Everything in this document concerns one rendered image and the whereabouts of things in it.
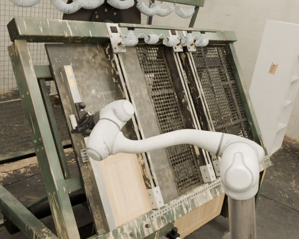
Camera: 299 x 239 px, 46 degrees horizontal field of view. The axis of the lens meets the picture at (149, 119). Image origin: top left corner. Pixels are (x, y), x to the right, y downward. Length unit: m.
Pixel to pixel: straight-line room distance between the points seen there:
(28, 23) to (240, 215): 1.38
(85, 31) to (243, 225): 1.39
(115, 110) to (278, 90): 4.43
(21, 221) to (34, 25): 1.13
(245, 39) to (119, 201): 5.71
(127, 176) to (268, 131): 4.00
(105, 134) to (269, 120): 4.60
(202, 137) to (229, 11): 6.16
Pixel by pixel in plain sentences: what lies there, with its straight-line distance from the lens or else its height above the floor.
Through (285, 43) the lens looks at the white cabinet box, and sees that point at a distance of 5.67.
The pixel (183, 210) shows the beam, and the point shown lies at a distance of 2.42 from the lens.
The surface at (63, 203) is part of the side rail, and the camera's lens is 1.85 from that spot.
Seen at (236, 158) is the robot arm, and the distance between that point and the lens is 1.30.
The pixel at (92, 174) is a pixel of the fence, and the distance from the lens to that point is 1.99.
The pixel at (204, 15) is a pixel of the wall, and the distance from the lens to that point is 7.77.
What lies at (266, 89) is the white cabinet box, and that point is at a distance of 5.79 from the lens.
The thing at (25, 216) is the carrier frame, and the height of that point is 0.79.
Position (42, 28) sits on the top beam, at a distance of 2.01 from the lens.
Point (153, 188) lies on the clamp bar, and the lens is 2.21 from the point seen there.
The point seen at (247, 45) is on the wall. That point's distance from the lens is 7.36.
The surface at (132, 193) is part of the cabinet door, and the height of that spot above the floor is 1.00.
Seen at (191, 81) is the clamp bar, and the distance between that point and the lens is 2.82.
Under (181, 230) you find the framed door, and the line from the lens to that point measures 3.09.
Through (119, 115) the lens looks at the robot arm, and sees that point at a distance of 1.50.
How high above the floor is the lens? 2.13
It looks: 19 degrees down
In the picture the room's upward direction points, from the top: 9 degrees clockwise
